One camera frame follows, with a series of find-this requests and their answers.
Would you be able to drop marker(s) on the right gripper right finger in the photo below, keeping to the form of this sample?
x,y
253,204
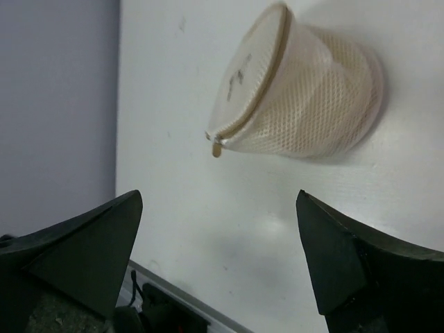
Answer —
x,y
365,280

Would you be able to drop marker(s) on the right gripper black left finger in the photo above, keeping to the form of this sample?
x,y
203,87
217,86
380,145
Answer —
x,y
67,277

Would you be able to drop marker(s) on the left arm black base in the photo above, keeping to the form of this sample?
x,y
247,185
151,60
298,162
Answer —
x,y
150,310

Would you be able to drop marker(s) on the aluminium rail frame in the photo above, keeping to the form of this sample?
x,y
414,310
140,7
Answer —
x,y
218,321

